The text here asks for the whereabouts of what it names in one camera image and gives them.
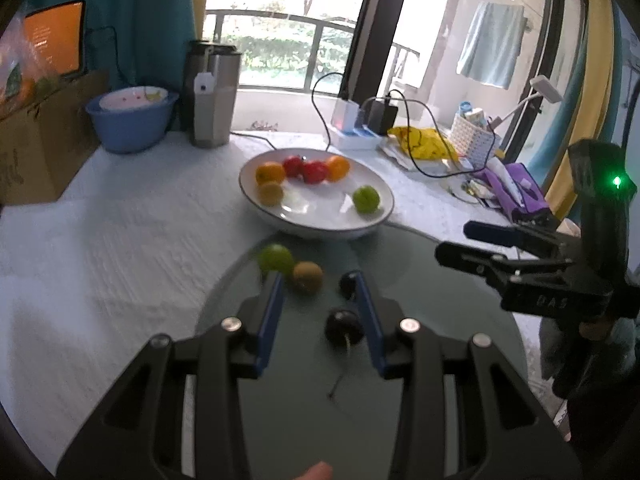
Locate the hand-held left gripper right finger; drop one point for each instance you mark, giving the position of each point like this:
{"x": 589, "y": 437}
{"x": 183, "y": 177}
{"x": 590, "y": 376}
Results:
{"x": 370, "y": 325}

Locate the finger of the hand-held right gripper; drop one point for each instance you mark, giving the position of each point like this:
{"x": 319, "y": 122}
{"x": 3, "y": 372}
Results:
{"x": 495, "y": 232}
{"x": 465, "y": 255}

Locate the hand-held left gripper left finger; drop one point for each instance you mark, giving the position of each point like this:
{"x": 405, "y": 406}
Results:
{"x": 272, "y": 320}

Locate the dark plum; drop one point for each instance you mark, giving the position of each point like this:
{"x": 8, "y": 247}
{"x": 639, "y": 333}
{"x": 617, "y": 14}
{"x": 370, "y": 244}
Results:
{"x": 343, "y": 327}
{"x": 347, "y": 284}

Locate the brown kiwi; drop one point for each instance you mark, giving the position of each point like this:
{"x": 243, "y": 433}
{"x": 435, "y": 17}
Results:
{"x": 307, "y": 276}

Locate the green lime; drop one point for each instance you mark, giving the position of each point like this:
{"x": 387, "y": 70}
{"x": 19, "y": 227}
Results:
{"x": 365, "y": 198}
{"x": 275, "y": 258}

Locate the round grey tray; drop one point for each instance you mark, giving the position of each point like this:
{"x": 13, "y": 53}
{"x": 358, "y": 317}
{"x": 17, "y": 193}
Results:
{"x": 300, "y": 410}

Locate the white plate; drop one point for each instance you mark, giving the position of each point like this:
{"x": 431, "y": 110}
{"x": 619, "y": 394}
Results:
{"x": 320, "y": 210}

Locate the small yellow lemon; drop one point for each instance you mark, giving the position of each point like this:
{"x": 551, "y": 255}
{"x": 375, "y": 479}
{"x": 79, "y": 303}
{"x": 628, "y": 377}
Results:
{"x": 270, "y": 193}

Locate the orange tangerine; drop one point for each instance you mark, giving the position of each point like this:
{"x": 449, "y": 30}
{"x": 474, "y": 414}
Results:
{"x": 337, "y": 167}
{"x": 270, "y": 172}

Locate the red tomato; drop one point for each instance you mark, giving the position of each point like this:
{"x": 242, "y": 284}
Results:
{"x": 293, "y": 165}
{"x": 314, "y": 172}

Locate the person's right hand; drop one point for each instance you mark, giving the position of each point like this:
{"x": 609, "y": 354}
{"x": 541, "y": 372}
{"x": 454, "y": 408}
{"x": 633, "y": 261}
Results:
{"x": 597, "y": 331}

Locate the person's left hand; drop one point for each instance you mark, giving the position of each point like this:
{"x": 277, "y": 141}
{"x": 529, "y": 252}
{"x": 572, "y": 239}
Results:
{"x": 315, "y": 472}

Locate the purple pouch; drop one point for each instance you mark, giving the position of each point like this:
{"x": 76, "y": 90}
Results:
{"x": 525, "y": 195}

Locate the white tube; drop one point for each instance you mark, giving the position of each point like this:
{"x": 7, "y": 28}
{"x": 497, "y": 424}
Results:
{"x": 505, "y": 175}

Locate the white woven basket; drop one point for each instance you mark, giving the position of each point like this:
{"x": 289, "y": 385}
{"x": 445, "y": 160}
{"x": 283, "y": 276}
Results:
{"x": 472, "y": 142}

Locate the yellow cloth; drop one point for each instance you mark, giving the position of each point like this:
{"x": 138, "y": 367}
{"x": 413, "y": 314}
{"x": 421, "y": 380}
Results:
{"x": 425, "y": 142}

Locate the white desk lamp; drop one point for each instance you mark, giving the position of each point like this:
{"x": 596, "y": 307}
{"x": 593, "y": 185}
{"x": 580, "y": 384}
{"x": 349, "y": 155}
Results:
{"x": 547, "y": 87}

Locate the yellow curtain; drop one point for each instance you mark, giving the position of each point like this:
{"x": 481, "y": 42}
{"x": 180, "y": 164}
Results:
{"x": 200, "y": 0}
{"x": 607, "y": 85}

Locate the black charger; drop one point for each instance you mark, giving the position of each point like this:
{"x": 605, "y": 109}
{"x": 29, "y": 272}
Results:
{"x": 382, "y": 117}

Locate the white power strip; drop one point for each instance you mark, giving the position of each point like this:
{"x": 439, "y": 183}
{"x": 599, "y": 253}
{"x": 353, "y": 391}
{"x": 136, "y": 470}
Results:
{"x": 352, "y": 139}

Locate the white charger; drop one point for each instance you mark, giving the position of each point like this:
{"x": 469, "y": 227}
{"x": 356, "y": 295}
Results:
{"x": 344, "y": 116}

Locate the light blue hanging towel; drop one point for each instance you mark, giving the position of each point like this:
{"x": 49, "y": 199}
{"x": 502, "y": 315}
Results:
{"x": 490, "y": 45}

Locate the steel kettle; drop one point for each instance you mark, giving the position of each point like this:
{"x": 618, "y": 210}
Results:
{"x": 215, "y": 110}

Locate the blue basin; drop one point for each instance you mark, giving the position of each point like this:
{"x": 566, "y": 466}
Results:
{"x": 130, "y": 130}

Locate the cardboard box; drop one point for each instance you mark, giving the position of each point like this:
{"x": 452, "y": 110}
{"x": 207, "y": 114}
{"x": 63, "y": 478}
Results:
{"x": 40, "y": 150}

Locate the balcony railing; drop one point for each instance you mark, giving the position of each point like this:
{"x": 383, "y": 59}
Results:
{"x": 280, "y": 17}

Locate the plastic bag of oranges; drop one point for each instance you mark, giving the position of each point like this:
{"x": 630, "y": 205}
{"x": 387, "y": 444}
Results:
{"x": 20, "y": 80}

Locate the tablet with orange screen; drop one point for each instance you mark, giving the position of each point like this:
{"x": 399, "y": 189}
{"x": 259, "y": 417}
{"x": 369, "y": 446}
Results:
{"x": 55, "y": 35}

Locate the dark door frame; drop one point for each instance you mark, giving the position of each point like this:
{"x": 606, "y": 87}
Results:
{"x": 380, "y": 25}

